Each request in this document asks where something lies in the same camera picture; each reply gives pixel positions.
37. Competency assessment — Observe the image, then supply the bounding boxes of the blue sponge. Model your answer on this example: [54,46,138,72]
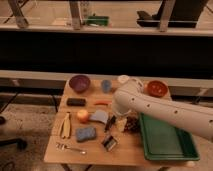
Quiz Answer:
[75,126,96,142]

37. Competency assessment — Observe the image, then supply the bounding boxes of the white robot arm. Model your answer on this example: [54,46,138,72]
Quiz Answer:
[112,77,213,142]

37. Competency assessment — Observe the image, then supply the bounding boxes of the red bowl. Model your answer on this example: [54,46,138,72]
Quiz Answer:
[147,80,168,98]

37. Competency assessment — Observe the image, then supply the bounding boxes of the purple bowl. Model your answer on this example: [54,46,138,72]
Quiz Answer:
[69,75,91,93]

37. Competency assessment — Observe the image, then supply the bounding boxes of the dark grape bunch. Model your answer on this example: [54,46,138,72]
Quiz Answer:
[125,116,140,132]

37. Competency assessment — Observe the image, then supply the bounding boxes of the grey blue cloth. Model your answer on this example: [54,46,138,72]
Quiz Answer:
[89,110,109,124]

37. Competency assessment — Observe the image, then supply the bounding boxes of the orange carrot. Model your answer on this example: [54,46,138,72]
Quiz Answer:
[94,100,112,106]

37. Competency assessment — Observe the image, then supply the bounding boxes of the orange apple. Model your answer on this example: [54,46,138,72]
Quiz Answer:
[77,109,89,123]

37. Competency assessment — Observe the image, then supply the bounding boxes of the blue cup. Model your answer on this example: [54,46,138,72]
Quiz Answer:
[101,80,112,93]

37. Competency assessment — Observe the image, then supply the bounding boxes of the white cup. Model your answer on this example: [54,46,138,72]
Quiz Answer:
[117,75,130,84]

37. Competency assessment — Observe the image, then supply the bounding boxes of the green plastic tray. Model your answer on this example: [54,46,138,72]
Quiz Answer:
[139,114,200,161]

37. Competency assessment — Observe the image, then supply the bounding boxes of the black rectangular block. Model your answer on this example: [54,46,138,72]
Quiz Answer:
[66,98,86,106]

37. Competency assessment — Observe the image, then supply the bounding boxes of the yellow banana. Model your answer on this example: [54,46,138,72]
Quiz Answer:
[59,112,71,139]

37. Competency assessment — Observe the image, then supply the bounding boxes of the black office chair base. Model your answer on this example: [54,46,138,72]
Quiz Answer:
[0,116,27,150]

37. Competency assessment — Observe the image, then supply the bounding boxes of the green box on shelf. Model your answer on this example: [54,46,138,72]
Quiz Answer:
[86,15,109,26]

